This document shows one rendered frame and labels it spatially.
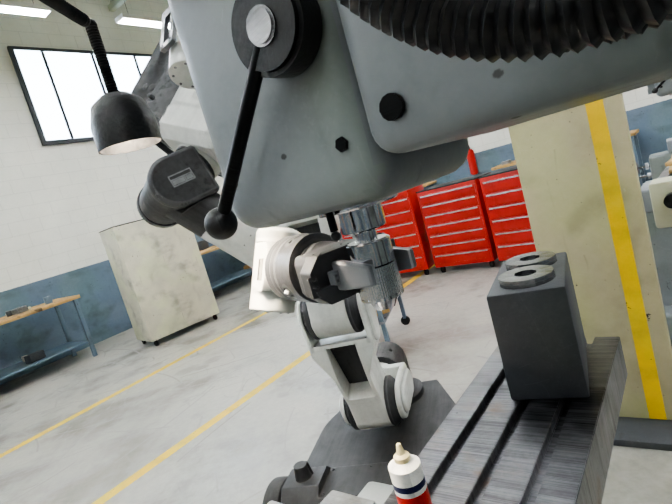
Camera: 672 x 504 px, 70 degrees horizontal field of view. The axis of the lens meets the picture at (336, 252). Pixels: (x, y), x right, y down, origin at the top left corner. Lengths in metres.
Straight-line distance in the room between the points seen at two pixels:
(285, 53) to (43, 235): 8.09
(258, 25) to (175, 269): 6.36
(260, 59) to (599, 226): 1.93
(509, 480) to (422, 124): 0.52
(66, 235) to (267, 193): 8.12
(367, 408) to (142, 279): 5.33
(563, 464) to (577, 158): 1.59
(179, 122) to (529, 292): 0.68
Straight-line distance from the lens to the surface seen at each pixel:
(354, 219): 0.48
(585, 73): 0.30
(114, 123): 0.59
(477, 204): 5.38
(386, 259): 0.49
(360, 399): 1.40
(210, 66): 0.47
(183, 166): 0.91
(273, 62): 0.37
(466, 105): 0.31
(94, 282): 8.57
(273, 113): 0.42
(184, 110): 0.98
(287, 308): 0.68
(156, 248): 6.62
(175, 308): 6.68
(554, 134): 2.17
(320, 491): 1.38
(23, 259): 8.26
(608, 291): 2.28
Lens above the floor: 1.33
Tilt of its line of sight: 8 degrees down
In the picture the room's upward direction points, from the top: 16 degrees counter-clockwise
